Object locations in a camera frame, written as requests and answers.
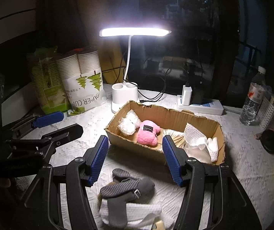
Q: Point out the white paper towel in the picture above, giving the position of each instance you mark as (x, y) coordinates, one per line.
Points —
(199, 146)

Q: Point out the white paper cup pack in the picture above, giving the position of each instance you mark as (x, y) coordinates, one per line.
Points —
(82, 79)

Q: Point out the black round object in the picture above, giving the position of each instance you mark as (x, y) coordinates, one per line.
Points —
(267, 141)

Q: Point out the brown plush toy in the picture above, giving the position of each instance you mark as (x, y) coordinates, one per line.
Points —
(100, 195)

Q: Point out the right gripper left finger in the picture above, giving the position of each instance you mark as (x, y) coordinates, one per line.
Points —
(42, 200)

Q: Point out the white sock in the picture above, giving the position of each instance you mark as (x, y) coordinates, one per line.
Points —
(142, 216)

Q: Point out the white tablecloth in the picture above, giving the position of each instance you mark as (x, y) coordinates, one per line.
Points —
(252, 165)

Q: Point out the white power strip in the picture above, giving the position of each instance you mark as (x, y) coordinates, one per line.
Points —
(214, 107)

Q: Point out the clear water bottle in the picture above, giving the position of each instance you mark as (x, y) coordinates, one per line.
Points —
(254, 98)

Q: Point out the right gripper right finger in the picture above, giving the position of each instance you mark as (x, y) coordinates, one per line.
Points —
(230, 206)

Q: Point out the white charger plug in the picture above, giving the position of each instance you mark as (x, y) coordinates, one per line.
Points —
(186, 95)

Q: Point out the cotton swab bag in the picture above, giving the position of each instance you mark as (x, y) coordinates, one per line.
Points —
(177, 137)

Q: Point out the grey sock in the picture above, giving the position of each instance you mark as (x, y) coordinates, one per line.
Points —
(126, 189)

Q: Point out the white perforated organizer basket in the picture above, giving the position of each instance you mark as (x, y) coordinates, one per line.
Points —
(265, 115)

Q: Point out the green paper cup pack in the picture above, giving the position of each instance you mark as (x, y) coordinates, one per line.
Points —
(46, 81)

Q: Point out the pink plush toy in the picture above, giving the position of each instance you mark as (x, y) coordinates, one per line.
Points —
(147, 133)

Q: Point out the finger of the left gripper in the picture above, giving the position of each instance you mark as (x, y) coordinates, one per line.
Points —
(55, 136)
(22, 127)

